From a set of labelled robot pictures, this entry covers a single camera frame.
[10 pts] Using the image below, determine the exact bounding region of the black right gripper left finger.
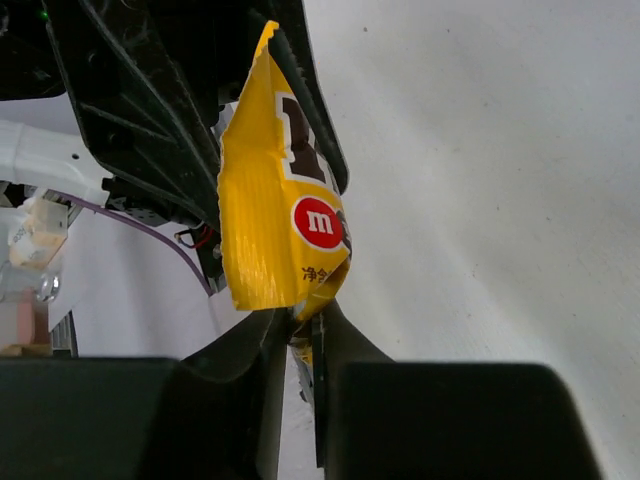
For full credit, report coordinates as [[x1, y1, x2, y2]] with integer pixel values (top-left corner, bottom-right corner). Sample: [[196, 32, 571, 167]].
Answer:
[[1, 309, 289, 479]]

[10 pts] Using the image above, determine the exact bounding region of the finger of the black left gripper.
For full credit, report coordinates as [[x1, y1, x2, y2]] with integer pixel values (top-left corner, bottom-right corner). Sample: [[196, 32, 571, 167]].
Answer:
[[254, 1, 349, 194], [44, 1, 220, 228]]

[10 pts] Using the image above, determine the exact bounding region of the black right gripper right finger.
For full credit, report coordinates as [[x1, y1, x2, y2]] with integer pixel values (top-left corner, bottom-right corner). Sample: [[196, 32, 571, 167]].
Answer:
[[311, 303, 602, 479]]

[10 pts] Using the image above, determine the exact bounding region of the yellow snack bar wrapper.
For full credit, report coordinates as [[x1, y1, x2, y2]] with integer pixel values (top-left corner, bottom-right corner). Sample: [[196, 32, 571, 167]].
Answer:
[[218, 20, 352, 381]]

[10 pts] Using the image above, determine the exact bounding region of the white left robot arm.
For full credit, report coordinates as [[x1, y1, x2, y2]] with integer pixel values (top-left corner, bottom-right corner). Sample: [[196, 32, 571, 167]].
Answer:
[[1, 1, 349, 292]]

